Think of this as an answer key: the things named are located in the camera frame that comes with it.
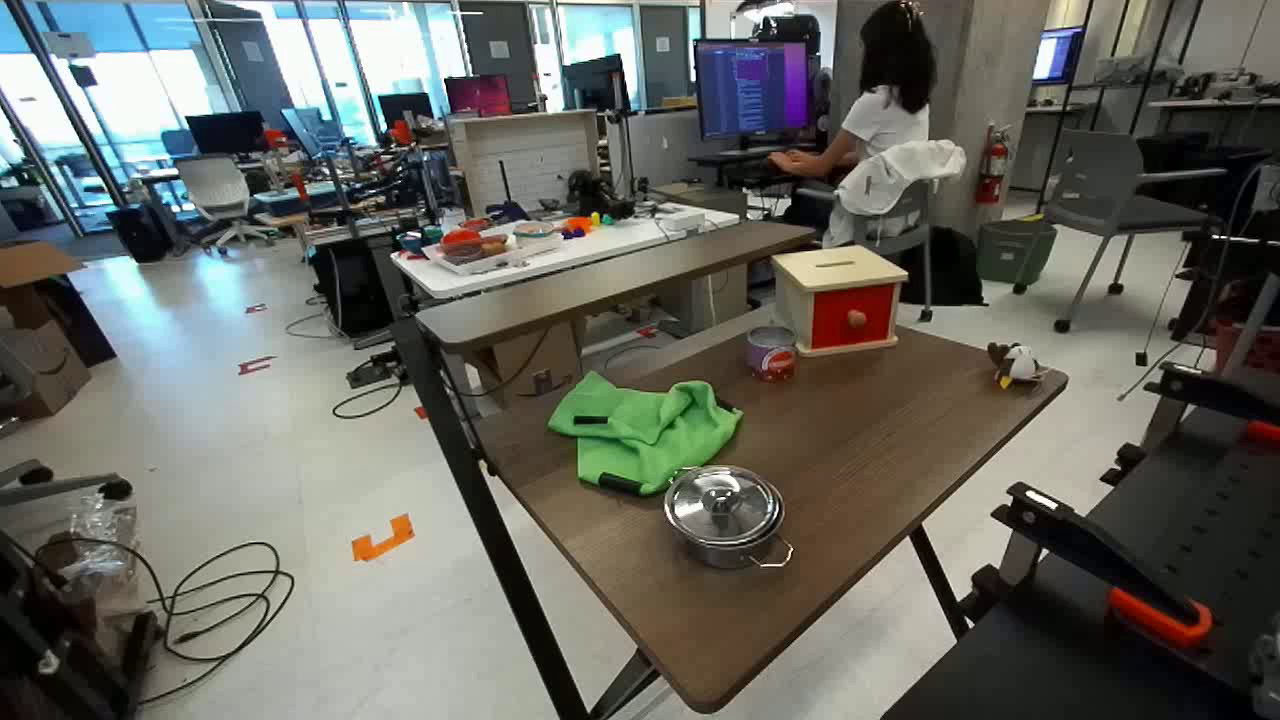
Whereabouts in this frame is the small animal plush toy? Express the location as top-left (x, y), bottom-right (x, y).
top-left (988, 343), bottom-right (1041, 390)

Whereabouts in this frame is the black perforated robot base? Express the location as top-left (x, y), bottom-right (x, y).
top-left (883, 410), bottom-right (1280, 720)

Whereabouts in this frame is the green cloth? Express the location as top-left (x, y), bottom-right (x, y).
top-left (549, 372), bottom-right (746, 497)

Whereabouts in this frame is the small purple red container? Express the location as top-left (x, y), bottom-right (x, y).
top-left (746, 329), bottom-right (795, 381)

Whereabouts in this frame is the steel pot with lid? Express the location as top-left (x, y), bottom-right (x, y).
top-left (659, 465), bottom-right (795, 573)

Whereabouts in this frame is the wooden box red drawer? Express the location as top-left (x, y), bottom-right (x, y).
top-left (774, 246), bottom-right (907, 357)

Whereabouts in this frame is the white table with clutter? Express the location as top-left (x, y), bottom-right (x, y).
top-left (391, 206), bottom-right (735, 301)

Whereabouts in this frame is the computer monitor purple screen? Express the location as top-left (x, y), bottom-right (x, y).
top-left (698, 41), bottom-right (811, 142)

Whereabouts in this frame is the red fire extinguisher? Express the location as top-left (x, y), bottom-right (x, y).
top-left (977, 128), bottom-right (1011, 207)

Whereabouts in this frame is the person in white shirt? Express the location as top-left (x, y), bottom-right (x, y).
top-left (774, 0), bottom-right (936, 182)

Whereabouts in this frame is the grey office chair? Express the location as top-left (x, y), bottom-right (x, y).
top-left (1044, 128), bottom-right (1213, 333)

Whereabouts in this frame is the cardboard box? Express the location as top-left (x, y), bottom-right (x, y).
top-left (0, 246), bottom-right (90, 420)

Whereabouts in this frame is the brown table with black frame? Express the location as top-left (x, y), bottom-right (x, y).
top-left (378, 220), bottom-right (1070, 720)

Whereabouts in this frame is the black clamp orange handle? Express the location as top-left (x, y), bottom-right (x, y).
top-left (995, 483), bottom-right (1215, 654)

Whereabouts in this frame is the black floor cable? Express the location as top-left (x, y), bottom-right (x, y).
top-left (76, 538), bottom-right (299, 707)

